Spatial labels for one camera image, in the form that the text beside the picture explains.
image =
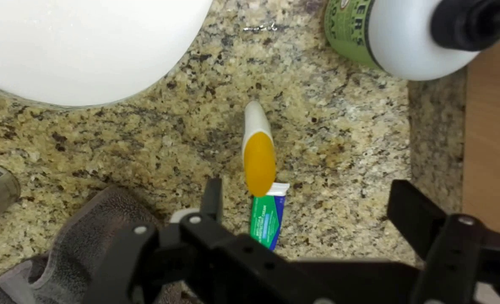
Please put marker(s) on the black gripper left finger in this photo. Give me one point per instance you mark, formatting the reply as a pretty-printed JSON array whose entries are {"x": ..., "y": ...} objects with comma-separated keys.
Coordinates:
[{"x": 212, "y": 201}]

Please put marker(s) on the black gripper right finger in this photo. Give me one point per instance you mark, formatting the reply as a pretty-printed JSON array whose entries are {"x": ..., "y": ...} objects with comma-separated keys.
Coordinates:
[{"x": 421, "y": 221}]

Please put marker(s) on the white tube with yellow cap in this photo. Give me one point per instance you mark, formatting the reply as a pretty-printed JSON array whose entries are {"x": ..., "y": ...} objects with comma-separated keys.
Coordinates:
[{"x": 257, "y": 150}]

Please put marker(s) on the grey brown towel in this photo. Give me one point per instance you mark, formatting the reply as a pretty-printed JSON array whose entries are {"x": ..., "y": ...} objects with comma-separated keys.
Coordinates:
[{"x": 110, "y": 252}]

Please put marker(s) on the green toothpaste tube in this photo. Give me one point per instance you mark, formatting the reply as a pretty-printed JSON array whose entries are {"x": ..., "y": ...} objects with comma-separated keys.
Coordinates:
[{"x": 266, "y": 214}]

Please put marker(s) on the green soap pump bottle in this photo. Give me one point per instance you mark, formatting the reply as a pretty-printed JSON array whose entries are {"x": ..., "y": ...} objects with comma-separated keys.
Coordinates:
[{"x": 413, "y": 39}]

